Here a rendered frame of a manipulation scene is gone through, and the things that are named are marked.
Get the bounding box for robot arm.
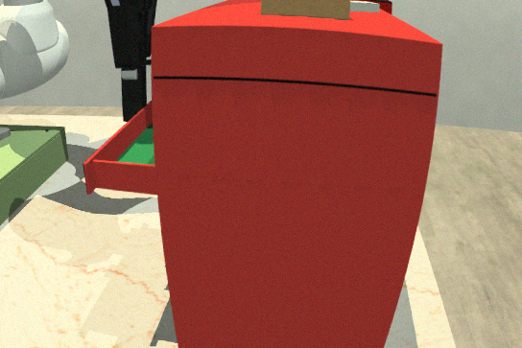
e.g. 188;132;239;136
0;0;70;100

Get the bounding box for red tool chest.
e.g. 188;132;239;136
83;0;442;348

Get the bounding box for tan rectangular block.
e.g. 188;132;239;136
260;0;350;20

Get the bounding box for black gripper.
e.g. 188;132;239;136
105;0;157;122

